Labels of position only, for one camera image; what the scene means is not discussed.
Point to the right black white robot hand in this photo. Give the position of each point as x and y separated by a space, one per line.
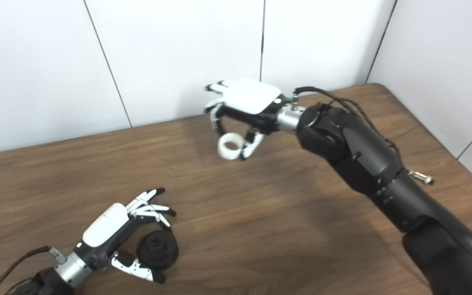
248 96

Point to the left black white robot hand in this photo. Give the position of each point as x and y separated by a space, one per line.
105 225

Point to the round black plastic part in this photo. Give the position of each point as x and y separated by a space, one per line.
158 250

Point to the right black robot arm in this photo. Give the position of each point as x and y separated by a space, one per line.
363 151

